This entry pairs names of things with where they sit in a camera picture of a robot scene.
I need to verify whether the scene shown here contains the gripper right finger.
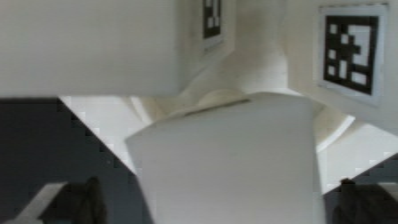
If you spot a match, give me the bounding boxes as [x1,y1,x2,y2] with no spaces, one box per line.
[334,179,398,224]

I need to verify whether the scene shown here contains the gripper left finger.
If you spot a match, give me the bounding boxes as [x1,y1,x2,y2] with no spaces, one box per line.
[5,176,110,224]

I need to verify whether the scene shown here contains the white round stool seat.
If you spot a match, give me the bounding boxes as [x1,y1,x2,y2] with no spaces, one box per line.
[126,0,322,153]

